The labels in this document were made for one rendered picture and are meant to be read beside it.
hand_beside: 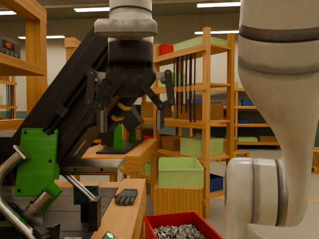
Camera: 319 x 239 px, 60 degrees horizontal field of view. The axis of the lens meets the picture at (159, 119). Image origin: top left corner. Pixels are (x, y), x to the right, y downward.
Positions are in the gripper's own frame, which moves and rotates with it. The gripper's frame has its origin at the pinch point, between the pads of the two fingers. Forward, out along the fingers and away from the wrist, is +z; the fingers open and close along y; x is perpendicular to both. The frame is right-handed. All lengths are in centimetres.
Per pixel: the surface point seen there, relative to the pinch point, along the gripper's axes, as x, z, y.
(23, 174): -37, 17, 37
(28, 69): -75, -21, 53
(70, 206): -75, 40, 35
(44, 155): -38, 11, 31
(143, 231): -115, 69, 6
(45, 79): -120, -21, 65
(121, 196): -82, 38, 14
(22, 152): -35, 10, 37
